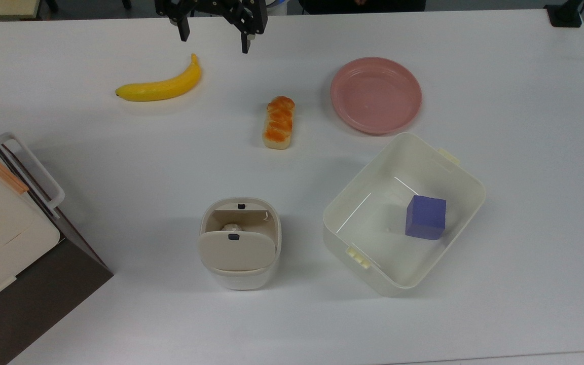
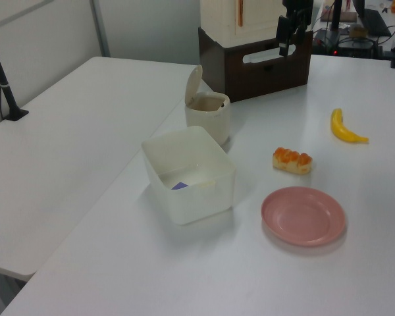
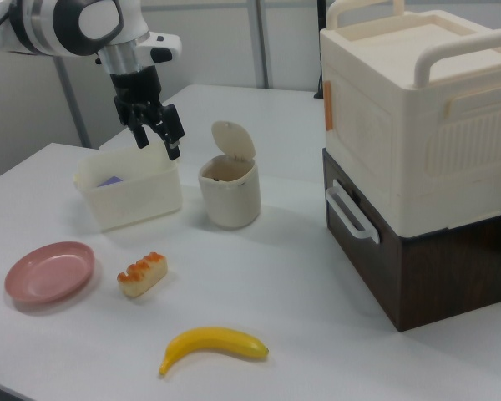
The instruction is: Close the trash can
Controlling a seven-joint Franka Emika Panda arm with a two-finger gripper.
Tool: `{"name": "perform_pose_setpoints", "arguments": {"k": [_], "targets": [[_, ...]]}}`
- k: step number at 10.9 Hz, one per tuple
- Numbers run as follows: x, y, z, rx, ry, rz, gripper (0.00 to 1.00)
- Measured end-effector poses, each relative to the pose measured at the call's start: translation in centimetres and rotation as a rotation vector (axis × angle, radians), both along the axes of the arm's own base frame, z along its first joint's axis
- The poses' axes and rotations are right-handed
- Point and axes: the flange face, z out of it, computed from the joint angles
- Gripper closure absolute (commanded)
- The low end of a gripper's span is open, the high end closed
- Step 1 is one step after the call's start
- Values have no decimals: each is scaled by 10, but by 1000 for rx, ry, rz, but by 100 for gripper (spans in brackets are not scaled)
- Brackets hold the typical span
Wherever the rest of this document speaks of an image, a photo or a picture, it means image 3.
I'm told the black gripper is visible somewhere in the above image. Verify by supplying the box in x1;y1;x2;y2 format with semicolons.
109;66;186;162

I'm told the cream trash can flip lid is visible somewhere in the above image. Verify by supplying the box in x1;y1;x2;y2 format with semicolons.
210;120;256;160

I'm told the white cup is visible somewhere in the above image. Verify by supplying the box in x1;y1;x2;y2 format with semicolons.
197;153;262;230

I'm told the white translucent plastic bin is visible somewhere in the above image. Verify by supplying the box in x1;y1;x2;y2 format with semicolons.
73;140;184;233

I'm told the toy salmon roe sushi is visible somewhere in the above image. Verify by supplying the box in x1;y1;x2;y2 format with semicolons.
116;251;170;299

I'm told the pink round plate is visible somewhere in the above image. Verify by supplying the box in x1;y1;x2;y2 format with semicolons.
4;241;97;305

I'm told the orange box latch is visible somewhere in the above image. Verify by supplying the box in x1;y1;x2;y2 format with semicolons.
322;80;336;132

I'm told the yellow toy banana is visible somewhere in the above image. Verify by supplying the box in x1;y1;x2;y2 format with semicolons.
158;326;271;376

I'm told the cream plastic storage box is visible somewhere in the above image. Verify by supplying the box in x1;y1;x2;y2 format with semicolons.
319;0;501;236

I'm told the dark brown wooden box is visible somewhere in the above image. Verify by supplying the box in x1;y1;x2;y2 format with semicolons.
321;147;501;333

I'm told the black camera stand pole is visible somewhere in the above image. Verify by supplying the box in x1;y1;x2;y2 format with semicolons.
314;0;328;100

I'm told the white box side handle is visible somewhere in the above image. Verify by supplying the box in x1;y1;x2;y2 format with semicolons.
324;179;381;244

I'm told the cream storage box handle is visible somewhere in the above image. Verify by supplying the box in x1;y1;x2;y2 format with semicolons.
325;0;407;31
412;28;501;89

